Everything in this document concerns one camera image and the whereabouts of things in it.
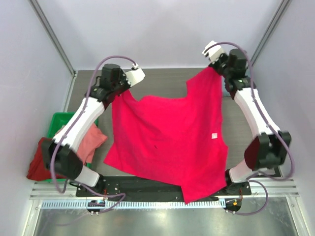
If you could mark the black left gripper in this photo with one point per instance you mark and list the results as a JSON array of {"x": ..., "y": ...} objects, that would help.
[{"x": 123, "y": 76}]

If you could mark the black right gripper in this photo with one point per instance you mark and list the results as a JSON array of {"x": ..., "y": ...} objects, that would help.
[{"x": 219, "y": 68}]

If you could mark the hot pink t shirt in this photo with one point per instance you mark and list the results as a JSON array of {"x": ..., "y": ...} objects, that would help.
[{"x": 176, "y": 141}]

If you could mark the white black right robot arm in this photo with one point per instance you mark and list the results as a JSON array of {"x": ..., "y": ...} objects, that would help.
[{"x": 267, "y": 149}]

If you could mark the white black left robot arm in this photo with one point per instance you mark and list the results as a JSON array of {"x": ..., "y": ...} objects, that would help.
[{"x": 60, "y": 153}]

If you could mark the salmon pink t shirt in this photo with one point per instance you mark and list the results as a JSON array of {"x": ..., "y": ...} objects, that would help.
[{"x": 92, "y": 140}]

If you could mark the green plastic bin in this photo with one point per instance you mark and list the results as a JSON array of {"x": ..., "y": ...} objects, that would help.
[{"x": 58, "y": 120}]

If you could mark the dark red t shirt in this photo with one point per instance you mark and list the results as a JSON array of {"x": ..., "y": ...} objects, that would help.
[{"x": 37, "y": 171}]

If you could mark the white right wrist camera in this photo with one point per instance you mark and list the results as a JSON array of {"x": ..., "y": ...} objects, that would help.
[{"x": 213, "y": 51}]

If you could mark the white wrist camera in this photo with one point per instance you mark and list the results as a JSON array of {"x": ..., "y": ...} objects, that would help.
[
  {"x": 213, "y": 51},
  {"x": 135, "y": 75}
]

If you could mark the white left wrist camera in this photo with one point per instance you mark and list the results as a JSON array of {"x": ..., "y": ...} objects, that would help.
[{"x": 135, "y": 75}]

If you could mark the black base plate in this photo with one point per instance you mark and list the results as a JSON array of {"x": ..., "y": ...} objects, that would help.
[{"x": 144, "y": 190}]

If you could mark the slotted white cable duct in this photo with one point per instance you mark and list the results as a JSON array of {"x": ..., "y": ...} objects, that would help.
[{"x": 97, "y": 204}]

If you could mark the aluminium frame rail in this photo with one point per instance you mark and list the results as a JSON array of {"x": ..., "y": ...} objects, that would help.
[{"x": 45, "y": 190}]

